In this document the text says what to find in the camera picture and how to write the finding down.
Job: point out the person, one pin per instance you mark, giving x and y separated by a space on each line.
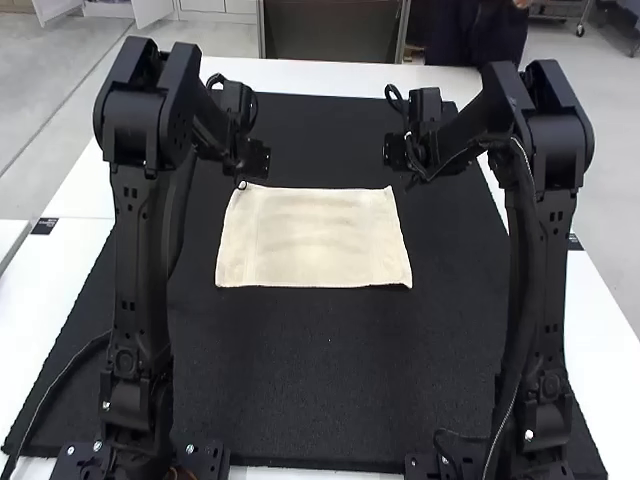
475 30

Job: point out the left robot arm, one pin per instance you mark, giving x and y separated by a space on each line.
145 110

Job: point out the metal trolley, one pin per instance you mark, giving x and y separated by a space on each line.
595 15

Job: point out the pale towel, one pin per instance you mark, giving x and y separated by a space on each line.
315 240

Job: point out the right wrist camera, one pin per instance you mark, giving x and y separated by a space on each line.
425 104

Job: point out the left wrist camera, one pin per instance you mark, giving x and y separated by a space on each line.
237 100

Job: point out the open shelf cupboard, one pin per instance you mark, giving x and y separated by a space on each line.
150 11

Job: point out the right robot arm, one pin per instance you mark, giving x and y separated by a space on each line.
555 135

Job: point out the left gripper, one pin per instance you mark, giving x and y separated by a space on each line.
255 160

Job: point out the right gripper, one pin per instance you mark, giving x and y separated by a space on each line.
397 150

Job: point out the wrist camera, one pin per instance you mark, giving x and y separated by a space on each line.
425 104
237 100

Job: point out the black metal framed table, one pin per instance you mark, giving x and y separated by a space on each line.
330 30

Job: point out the black mat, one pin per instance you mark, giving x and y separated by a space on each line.
320 360

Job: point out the grey cupboard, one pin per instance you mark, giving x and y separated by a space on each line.
220 6

